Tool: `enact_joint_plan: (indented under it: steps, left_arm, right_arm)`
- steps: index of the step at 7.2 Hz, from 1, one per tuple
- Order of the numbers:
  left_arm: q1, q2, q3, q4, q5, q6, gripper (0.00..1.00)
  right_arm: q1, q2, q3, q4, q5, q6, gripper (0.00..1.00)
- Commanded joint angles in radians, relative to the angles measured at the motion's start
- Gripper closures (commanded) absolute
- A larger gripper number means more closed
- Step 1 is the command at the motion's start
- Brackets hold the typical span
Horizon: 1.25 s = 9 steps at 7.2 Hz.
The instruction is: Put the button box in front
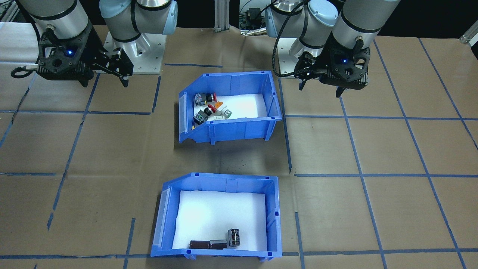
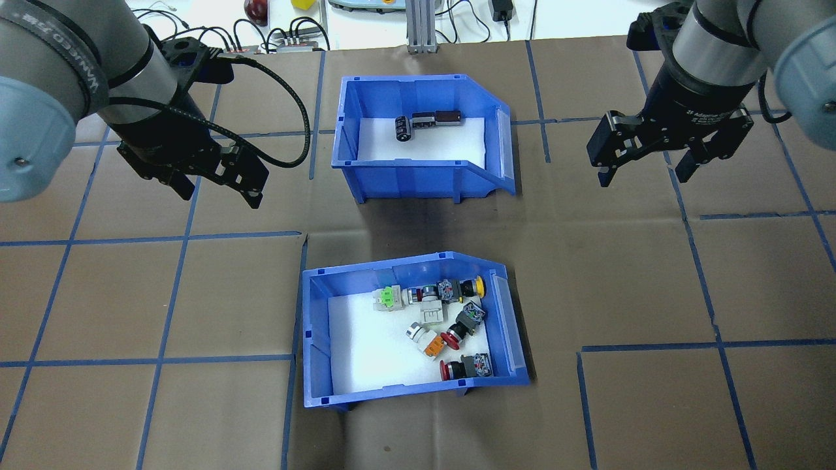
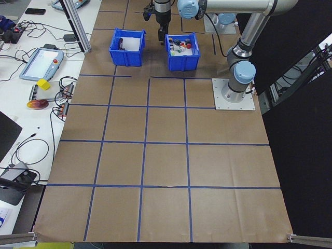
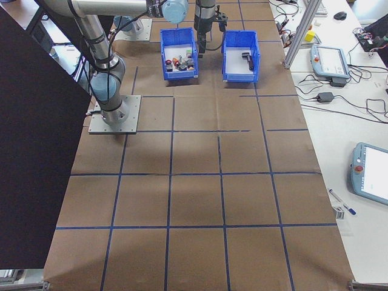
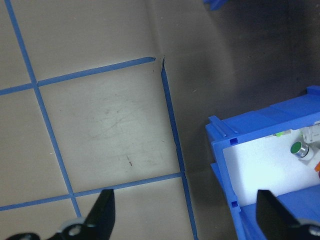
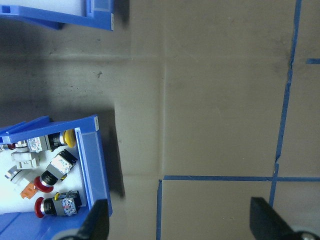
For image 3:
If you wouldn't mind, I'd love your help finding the black desk cable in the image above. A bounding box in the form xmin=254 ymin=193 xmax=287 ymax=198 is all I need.
xmin=15 ymin=132 xmax=50 ymax=165
xmin=49 ymin=106 xmax=66 ymax=167
xmin=14 ymin=21 xmax=78 ymax=57

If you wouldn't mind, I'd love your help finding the dark grey computer box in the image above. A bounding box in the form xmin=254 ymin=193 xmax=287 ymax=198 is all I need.
xmin=0 ymin=178 xmax=29 ymax=206

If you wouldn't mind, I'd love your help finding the grey USB hub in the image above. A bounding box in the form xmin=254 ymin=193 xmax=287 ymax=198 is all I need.
xmin=0 ymin=161 xmax=30 ymax=182

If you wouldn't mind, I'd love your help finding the orange red round disc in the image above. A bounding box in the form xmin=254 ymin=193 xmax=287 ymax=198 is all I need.
xmin=26 ymin=100 xmax=50 ymax=110

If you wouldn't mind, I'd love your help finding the white flat device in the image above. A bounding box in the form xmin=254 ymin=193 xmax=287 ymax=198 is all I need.
xmin=28 ymin=84 xmax=57 ymax=102

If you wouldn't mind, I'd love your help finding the black frame cover cloth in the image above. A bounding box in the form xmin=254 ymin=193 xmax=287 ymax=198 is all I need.
xmin=234 ymin=0 xmax=332 ymax=249

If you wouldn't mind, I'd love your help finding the yellow block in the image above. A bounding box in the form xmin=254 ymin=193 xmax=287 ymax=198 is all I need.
xmin=36 ymin=79 xmax=51 ymax=91

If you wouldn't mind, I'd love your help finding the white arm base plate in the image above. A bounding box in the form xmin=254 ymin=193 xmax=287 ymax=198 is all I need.
xmin=203 ymin=13 xmax=237 ymax=35
xmin=212 ymin=77 xmax=257 ymax=112

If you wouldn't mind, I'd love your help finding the light blue teach pendant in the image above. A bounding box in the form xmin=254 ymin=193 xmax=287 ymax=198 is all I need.
xmin=19 ymin=47 xmax=64 ymax=82
xmin=50 ymin=0 xmax=91 ymax=11

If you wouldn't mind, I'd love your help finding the yellow green flat object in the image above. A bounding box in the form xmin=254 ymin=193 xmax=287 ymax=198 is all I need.
xmin=12 ymin=242 xmax=75 ymax=249

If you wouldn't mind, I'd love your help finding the black smartphone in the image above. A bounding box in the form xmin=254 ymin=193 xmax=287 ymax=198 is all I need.
xmin=25 ymin=8 xmax=47 ymax=16

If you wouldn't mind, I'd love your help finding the white foam liner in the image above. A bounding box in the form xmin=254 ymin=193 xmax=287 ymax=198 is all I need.
xmin=168 ymin=37 xmax=195 ymax=57
xmin=119 ymin=37 xmax=143 ymax=51

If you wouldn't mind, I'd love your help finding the white paper with blue print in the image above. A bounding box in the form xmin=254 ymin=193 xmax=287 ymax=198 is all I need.
xmin=0 ymin=206 xmax=13 ymax=229

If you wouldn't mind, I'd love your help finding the V-shaped metal bar frame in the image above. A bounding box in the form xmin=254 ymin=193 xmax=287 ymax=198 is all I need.
xmin=258 ymin=36 xmax=332 ymax=115

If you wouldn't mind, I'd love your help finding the wrist camera black bracket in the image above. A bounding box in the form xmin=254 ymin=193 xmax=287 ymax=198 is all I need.
xmin=143 ymin=4 xmax=157 ymax=22

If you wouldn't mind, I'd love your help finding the purple cloth bundle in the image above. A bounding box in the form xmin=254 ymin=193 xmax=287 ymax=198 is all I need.
xmin=0 ymin=15 xmax=17 ymax=31

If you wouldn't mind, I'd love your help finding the black electronics box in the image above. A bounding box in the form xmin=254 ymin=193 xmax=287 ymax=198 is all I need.
xmin=3 ymin=25 xmax=27 ymax=44

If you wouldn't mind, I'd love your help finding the black flat panel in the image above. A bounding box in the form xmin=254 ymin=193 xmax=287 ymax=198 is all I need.
xmin=0 ymin=110 xmax=23 ymax=163

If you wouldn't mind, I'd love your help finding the blue bin with push buttons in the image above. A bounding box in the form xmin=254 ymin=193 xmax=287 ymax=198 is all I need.
xmin=164 ymin=32 xmax=202 ymax=72

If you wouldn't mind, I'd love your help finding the aluminium bar with end bracket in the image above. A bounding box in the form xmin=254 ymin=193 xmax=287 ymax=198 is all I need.
xmin=0 ymin=231 xmax=40 ymax=247
xmin=286 ymin=232 xmax=332 ymax=245

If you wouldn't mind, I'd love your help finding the slanted aluminium profile post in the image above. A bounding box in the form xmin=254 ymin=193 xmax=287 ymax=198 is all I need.
xmin=59 ymin=0 xmax=92 ymax=54

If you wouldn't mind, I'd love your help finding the blue bin with black parts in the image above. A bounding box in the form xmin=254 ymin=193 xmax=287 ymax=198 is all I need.
xmin=108 ymin=27 xmax=147 ymax=67

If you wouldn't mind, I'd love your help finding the black small desk device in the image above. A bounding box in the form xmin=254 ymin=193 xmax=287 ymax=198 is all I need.
xmin=14 ymin=170 xmax=37 ymax=185

